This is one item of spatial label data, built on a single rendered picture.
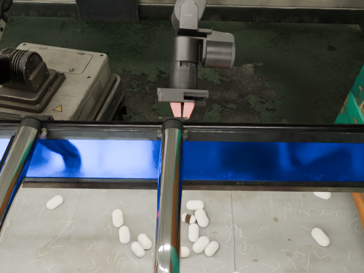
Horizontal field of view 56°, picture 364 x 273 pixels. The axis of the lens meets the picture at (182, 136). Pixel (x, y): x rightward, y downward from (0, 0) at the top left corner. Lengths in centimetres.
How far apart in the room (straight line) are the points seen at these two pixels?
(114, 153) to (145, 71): 186
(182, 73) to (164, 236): 44
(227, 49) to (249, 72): 155
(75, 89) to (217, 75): 104
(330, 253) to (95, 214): 47
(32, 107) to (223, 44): 86
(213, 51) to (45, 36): 211
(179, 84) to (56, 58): 101
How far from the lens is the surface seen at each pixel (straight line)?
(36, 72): 137
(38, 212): 79
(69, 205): 77
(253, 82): 218
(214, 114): 194
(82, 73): 150
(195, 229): 69
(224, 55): 70
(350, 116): 90
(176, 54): 69
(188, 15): 70
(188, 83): 68
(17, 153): 36
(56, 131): 39
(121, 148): 38
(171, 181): 31
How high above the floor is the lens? 138
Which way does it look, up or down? 49 degrees down
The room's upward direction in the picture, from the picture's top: straight up
